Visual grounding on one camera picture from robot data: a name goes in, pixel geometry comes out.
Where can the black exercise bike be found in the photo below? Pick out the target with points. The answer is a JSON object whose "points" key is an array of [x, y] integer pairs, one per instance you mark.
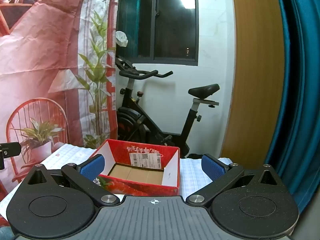
{"points": [[130, 120]]}

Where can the blue curtain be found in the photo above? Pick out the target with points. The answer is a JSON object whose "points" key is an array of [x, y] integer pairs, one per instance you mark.
{"points": [[300, 105]]}

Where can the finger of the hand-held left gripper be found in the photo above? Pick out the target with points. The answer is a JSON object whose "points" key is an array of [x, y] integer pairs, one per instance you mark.
{"points": [[10, 150]]}

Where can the white plastic bag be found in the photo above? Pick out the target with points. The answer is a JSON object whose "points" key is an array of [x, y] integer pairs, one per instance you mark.
{"points": [[121, 38]]}

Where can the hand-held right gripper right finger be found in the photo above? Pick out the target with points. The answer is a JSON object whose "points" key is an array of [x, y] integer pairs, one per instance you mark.
{"points": [[212, 167]]}

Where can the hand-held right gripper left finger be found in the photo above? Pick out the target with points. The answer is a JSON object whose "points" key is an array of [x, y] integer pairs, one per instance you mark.
{"points": [[93, 166]]}

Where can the dark window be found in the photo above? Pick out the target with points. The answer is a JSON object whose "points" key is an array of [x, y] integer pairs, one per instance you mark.
{"points": [[172, 30]]}

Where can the red strawberry cardboard box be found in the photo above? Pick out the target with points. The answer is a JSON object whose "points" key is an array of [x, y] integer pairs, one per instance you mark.
{"points": [[140, 187]]}

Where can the wooden door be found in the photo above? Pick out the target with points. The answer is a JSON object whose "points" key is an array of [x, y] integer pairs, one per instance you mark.
{"points": [[255, 80]]}

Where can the red printed backdrop cloth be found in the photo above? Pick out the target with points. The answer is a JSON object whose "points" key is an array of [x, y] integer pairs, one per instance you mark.
{"points": [[37, 55]]}

